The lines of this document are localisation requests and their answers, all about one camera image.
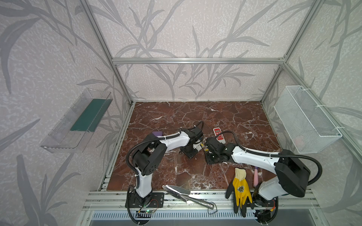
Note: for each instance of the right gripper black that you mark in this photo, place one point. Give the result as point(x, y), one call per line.
point(210, 155)

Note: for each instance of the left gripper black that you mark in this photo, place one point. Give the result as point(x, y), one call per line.
point(189, 150)

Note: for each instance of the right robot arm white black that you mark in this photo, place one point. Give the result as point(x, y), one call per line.
point(294, 172)

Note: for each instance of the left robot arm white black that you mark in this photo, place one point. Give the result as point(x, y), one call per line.
point(145, 157)

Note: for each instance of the red white remote control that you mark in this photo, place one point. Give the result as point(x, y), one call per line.
point(219, 136)

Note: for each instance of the purple pink spatula left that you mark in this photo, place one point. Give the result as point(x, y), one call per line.
point(157, 133)

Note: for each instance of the metal garden trowel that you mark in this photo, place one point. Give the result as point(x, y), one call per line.
point(185, 195)

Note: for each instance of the yellow black work glove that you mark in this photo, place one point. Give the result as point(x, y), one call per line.
point(242, 195)

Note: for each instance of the green mat on shelf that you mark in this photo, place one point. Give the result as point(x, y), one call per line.
point(92, 115)

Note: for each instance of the white wire mesh basket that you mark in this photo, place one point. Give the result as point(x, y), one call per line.
point(306, 123)

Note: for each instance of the clear acrylic wall shelf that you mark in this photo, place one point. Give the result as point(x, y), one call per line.
point(61, 139)

